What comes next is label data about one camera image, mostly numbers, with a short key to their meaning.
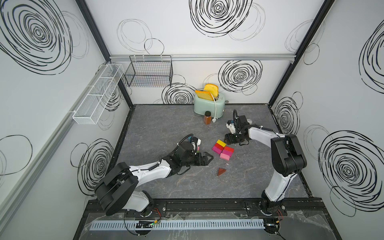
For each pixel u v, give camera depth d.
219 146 0.96
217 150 0.94
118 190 0.42
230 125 0.91
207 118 1.03
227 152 0.94
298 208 0.75
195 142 0.74
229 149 0.94
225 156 0.92
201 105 1.02
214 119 1.06
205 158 0.72
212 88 1.02
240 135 0.74
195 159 0.73
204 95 0.99
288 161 0.50
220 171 0.86
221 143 0.97
